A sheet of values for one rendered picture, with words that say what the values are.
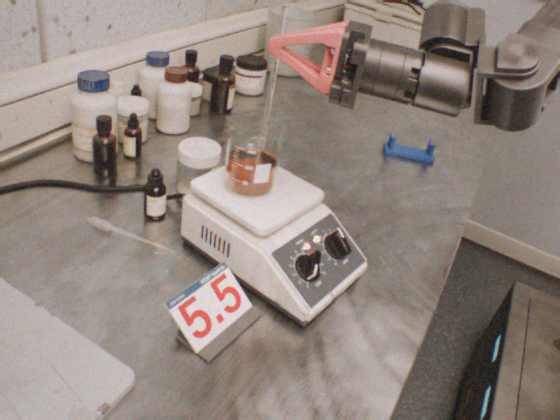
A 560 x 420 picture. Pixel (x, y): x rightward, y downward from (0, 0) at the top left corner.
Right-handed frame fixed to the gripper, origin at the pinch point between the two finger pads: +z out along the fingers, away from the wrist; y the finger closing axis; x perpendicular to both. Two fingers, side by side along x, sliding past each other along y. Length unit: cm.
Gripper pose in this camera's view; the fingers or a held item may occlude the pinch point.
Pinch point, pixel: (277, 45)
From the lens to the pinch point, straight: 51.7
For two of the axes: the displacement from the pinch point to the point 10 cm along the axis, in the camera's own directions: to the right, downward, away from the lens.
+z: -9.6, -2.5, 0.9
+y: -2.1, 5.2, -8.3
